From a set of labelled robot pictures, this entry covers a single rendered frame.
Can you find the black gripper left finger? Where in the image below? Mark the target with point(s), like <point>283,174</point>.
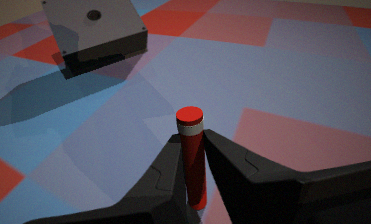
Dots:
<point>159,197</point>

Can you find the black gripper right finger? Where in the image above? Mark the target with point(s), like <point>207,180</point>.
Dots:
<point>256,190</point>

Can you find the red peg with white band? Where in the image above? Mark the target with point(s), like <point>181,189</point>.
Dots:
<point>190,125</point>

